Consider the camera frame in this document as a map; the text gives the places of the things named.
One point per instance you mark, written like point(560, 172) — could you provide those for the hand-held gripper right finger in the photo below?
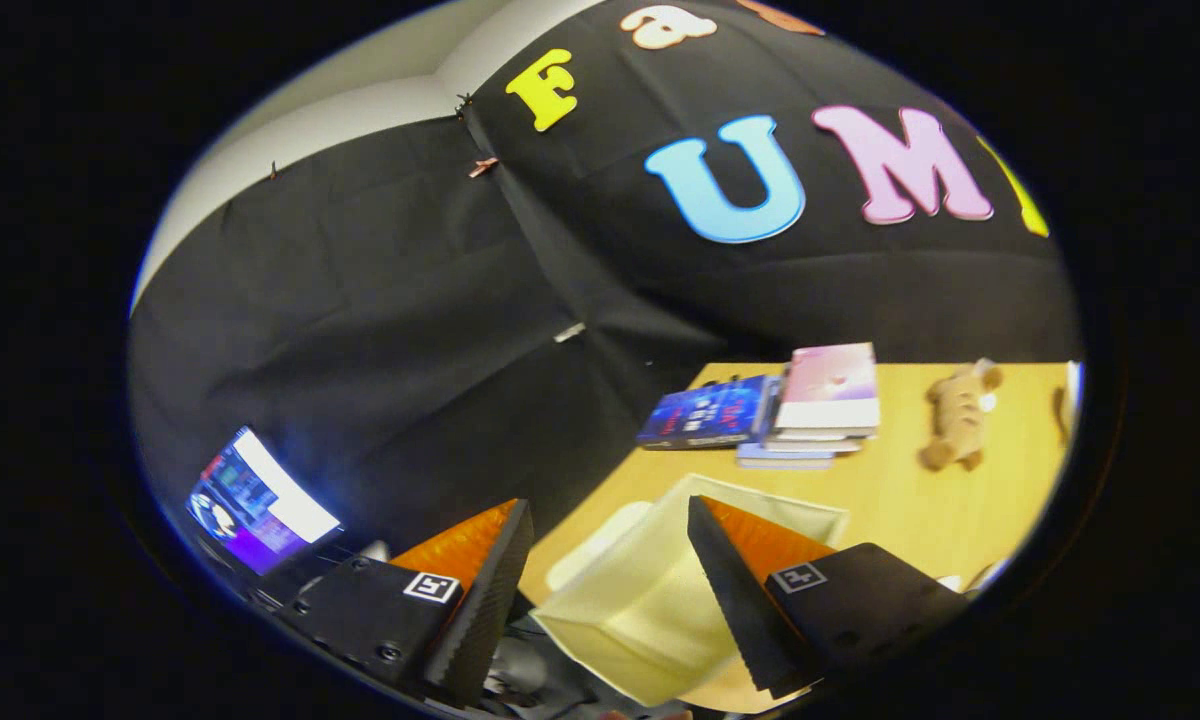
point(745, 610)

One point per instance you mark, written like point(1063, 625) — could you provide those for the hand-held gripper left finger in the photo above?
point(480, 610)

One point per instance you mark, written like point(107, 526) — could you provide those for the green fabric storage box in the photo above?
point(640, 600)

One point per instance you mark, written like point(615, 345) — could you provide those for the pale blue book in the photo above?
point(790, 455)

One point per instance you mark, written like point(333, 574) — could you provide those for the white book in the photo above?
point(820, 434)

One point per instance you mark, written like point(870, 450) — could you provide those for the dark blue book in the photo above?
point(710, 412)

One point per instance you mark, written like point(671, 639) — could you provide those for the pink cover book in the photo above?
point(830, 385)

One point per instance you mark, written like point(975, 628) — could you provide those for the lit computer screen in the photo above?
point(260, 500)

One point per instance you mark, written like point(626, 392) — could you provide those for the tan plush toy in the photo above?
point(955, 420)

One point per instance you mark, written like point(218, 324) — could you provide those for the silver clip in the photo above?
point(569, 332)

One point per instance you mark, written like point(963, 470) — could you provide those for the black backdrop cloth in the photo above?
point(360, 300)

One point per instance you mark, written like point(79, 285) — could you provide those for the pink clip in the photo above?
point(482, 167)

